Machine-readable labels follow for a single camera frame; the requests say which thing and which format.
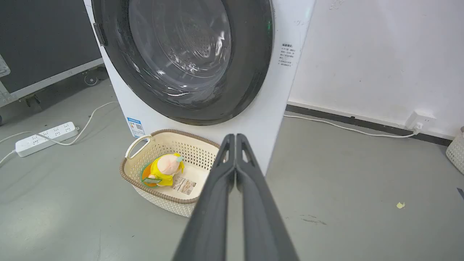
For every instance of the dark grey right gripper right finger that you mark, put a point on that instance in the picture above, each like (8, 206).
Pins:
(261, 217)

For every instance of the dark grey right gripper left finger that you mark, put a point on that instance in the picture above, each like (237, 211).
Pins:
(210, 217)

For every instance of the white front-load washing machine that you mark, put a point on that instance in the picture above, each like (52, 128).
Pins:
(268, 108)

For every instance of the round dark washing machine door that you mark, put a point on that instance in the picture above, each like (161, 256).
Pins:
(250, 72)

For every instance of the printed paper label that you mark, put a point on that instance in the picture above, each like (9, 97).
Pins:
(184, 185)

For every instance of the yellow plush doll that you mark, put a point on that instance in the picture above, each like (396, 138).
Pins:
(164, 170)

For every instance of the cream perforated laundry basket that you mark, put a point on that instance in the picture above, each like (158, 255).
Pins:
(166, 143)

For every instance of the blue energy label sticker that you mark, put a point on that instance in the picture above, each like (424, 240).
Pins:
(135, 127)

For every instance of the small yellow paper scrap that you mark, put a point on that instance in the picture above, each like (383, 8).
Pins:
(400, 205)

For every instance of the white power strip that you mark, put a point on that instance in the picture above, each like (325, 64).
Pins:
(43, 138)

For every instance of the white woven basket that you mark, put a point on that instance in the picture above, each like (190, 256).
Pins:
(456, 150)

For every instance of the black flight case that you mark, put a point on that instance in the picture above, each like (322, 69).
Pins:
(40, 40)

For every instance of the white wall socket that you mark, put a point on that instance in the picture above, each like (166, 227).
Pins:
(418, 120)

